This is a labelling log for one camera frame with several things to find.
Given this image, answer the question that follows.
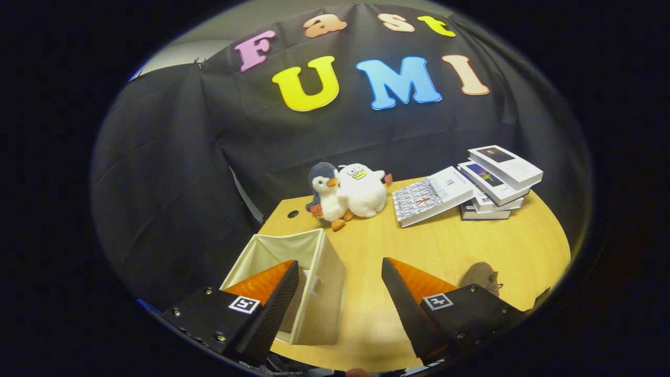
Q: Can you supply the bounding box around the thin white book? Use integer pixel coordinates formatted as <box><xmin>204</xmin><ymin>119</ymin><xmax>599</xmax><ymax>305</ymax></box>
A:
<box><xmin>471</xmin><ymin>190</ymin><xmax>524</xmax><ymax>213</ymax></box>

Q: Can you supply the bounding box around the white book dark photo cover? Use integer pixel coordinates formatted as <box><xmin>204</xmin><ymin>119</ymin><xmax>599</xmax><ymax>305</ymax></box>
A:
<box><xmin>467</xmin><ymin>145</ymin><xmax>543</xmax><ymax>190</ymax></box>

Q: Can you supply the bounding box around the white duck plush toy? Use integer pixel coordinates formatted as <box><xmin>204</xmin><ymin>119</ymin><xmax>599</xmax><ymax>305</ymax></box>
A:
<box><xmin>338</xmin><ymin>163</ymin><xmax>393</xmax><ymax>218</ymax></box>

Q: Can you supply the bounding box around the beige fabric storage box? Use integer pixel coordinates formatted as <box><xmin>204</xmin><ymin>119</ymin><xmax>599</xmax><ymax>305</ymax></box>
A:
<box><xmin>220</xmin><ymin>228</ymin><xmax>347</xmax><ymax>346</ymax></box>

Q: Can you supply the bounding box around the dark grey book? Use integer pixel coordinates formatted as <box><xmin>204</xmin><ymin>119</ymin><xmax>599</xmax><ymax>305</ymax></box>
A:
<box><xmin>461</xmin><ymin>203</ymin><xmax>512</xmax><ymax>220</ymax></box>

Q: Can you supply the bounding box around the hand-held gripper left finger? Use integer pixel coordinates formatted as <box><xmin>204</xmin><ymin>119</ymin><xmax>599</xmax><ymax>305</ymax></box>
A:
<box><xmin>157</xmin><ymin>260</ymin><xmax>300</xmax><ymax>366</ymax></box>

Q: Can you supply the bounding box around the grey penguin plush toy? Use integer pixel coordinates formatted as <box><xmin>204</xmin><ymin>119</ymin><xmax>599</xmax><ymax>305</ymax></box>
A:
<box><xmin>306</xmin><ymin>162</ymin><xmax>354</xmax><ymax>231</ymax></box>

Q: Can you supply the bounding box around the patterned cover white book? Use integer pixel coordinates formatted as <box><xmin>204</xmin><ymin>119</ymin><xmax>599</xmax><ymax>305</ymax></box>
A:
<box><xmin>392</xmin><ymin>166</ymin><xmax>476</xmax><ymax>228</ymax></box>

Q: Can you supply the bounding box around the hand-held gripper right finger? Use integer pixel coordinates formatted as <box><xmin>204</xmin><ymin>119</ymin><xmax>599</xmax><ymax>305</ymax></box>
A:
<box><xmin>381</xmin><ymin>258</ymin><xmax>525</xmax><ymax>366</ymax></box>

